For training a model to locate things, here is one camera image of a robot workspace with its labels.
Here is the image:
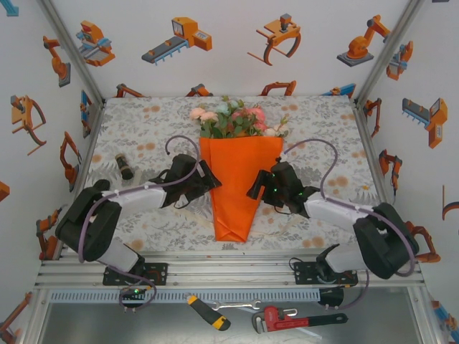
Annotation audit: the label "pink fake rose stem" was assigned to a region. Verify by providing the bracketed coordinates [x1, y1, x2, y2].
[231, 106, 268, 137]

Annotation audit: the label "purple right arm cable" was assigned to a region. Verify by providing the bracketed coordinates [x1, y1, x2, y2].
[281, 138, 417, 311]

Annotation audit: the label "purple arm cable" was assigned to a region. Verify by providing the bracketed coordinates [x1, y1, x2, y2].
[281, 138, 417, 311]
[77, 135, 202, 313]

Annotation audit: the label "white fake bud stem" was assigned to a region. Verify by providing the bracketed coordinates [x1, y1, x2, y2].
[263, 114, 290, 139]

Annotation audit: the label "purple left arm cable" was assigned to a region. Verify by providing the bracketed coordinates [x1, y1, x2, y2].
[77, 135, 202, 313]

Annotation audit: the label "aluminium frame post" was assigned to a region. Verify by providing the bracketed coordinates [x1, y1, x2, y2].
[353, 0, 427, 103]
[35, 0, 105, 105]

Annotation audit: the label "red pipe wrench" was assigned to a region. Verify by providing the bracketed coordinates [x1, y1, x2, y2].
[251, 305, 348, 335]

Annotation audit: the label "grey slotted cable duct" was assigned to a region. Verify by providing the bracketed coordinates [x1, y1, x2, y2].
[49, 288, 321, 304]

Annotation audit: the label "silver open-end wrench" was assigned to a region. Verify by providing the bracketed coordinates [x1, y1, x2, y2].
[211, 299, 262, 311]

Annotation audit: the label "black brown cylinder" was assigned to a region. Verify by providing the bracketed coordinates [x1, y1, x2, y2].
[114, 153, 134, 181]

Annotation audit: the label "small circuit board green light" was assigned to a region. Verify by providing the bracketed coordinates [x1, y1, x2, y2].
[119, 285, 151, 305]

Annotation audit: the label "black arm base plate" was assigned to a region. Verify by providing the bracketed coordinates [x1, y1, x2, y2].
[103, 262, 169, 287]
[293, 261, 359, 287]

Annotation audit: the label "floral grey table mat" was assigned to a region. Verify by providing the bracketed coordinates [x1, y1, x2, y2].
[67, 95, 399, 252]

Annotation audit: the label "aluminium side rail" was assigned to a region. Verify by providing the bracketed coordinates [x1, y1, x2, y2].
[53, 98, 107, 261]
[351, 95, 408, 258]

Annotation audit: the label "black cable clamp block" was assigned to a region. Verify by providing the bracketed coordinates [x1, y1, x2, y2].
[318, 287, 345, 310]

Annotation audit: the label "peach fake rose stem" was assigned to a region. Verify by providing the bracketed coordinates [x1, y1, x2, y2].
[189, 107, 219, 139]

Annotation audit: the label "orange wrapping paper sheet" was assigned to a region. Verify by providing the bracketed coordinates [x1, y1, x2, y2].
[199, 135, 284, 243]

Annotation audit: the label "aluminium front frame rails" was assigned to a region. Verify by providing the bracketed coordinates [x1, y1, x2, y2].
[34, 250, 427, 290]

